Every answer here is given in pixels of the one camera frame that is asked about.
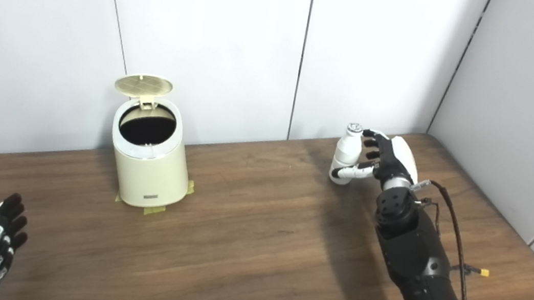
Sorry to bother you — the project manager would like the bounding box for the cream round bin lid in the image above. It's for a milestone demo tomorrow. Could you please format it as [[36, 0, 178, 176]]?
[[112, 71, 175, 113]]

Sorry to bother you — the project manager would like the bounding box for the small white plastic bottle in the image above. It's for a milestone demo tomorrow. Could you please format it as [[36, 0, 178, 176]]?
[[328, 121, 366, 187]]

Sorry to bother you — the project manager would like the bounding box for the cream-colored round bin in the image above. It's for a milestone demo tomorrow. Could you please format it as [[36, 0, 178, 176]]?
[[99, 71, 203, 213]]

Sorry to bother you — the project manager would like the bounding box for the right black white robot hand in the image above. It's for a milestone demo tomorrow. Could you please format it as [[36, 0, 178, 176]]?
[[330, 125, 424, 195]]

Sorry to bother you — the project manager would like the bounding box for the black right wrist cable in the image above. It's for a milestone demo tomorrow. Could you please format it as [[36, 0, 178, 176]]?
[[397, 178, 501, 300]]

